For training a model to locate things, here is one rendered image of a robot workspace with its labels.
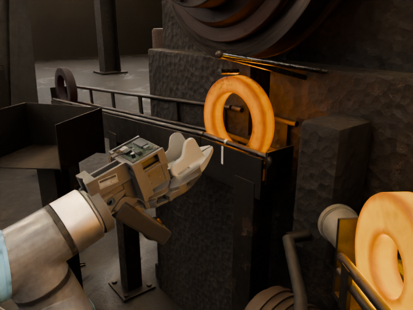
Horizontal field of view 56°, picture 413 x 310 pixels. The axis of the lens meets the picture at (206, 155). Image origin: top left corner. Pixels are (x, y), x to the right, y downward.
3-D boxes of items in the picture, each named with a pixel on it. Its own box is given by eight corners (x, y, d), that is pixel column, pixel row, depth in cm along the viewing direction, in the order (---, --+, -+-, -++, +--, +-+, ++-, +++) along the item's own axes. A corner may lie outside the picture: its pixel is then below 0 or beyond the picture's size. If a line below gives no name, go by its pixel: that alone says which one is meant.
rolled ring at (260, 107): (265, 82, 72) (278, 80, 74) (203, 72, 85) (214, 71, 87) (261, 175, 78) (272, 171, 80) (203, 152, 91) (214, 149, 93)
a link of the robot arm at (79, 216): (85, 262, 50) (63, 235, 56) (115, 242, 52) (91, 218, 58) (61, 218, 46) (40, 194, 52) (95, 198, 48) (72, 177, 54)
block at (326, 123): (324, 227, 78) (337, 110, 70) (359, 244, 72) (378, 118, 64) (288, 245, 72) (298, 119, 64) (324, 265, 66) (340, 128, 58)
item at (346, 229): (386, 291, 52) (394, 216, 49) (388, 294, 51) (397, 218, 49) (331, 294, 51) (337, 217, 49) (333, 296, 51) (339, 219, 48)
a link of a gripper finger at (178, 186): (205, 168, 58) (157, 199, 54) (208, 176, 59) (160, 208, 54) (187, 159, 61) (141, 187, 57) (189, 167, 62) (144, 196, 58)
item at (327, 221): (354, 239, 60) (357, 202, 58) (383, 269, 51) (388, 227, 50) (316, 240, 59) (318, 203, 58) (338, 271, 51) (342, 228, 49)
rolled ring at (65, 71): (66, 67, 156) (74, 67, 158) (51, 67, 170) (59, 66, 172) (72, 113, 161) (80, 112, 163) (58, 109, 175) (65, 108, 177)
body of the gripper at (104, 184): (168, 146, 53) (90, 190, 48) (184, 195, 57) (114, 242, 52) (141, 133, 59) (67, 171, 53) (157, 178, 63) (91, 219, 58)
